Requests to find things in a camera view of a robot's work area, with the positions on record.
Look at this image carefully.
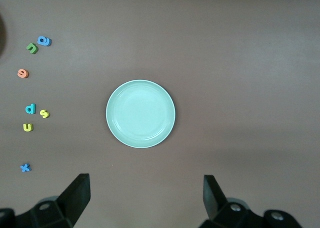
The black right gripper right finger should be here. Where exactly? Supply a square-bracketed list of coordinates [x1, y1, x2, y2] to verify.
[202, 174, 305, 228]

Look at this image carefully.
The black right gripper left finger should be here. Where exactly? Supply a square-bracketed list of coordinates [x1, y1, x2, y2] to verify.
[0, 173, 91, 228]

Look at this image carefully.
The teal foam letter p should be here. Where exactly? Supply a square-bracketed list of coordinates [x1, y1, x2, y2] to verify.
[24, 103, 37, 115]

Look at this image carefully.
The green round plate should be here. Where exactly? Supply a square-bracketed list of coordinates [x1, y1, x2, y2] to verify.
[105, 79, 176, 149]

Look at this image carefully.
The green foam letter u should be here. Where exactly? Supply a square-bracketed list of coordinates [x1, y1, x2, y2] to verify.
[25, 42, 39, 55]

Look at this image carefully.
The blue foam letter a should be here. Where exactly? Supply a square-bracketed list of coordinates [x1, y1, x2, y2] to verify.
[37, 35, 53, 47]

